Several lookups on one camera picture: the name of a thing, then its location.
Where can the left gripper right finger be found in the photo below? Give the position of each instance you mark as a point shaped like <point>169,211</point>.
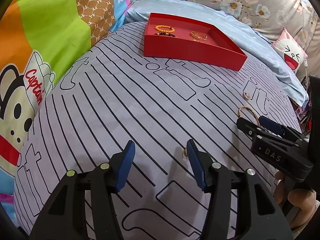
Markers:
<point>215,179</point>

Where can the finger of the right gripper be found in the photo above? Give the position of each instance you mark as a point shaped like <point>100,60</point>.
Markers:
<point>250,129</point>
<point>270,125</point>

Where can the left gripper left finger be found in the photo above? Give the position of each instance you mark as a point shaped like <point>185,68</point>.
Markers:
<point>107,179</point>

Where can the red jewelry tray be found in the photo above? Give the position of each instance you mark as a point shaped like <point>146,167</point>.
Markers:
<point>177,37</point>

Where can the right hand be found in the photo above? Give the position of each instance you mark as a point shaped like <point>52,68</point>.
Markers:
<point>303,199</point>

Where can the pink cartoon cat pillow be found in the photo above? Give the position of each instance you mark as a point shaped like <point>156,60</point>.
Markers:
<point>290,51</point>

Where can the light blue quilt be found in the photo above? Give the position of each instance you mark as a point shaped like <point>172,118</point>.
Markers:
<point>241,34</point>

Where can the grey floral bedsheet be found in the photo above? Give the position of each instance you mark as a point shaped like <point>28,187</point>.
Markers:
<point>271,17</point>

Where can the colourful monkey cartoon quilt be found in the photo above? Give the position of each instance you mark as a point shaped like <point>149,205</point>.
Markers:
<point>40,40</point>

